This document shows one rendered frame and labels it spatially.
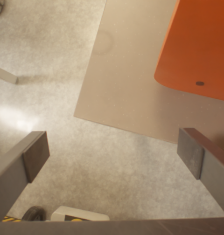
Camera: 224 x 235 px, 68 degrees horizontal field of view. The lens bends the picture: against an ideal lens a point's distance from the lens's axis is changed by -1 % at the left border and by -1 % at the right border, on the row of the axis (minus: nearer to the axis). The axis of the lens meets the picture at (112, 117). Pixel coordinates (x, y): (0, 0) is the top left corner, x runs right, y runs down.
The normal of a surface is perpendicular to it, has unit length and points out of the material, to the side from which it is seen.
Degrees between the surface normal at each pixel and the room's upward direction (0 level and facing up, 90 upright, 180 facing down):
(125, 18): 0
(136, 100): 0
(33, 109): 0
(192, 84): 90
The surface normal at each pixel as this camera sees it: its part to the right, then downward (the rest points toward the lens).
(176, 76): -0.26, 0.96
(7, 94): -0.12, -0.11
